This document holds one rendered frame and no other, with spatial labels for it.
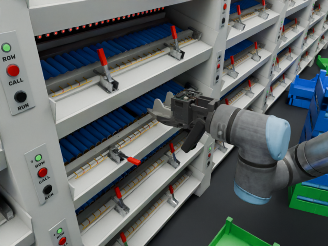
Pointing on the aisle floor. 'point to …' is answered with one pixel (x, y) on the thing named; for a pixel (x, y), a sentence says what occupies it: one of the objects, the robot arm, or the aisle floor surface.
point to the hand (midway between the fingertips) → (154, 109)
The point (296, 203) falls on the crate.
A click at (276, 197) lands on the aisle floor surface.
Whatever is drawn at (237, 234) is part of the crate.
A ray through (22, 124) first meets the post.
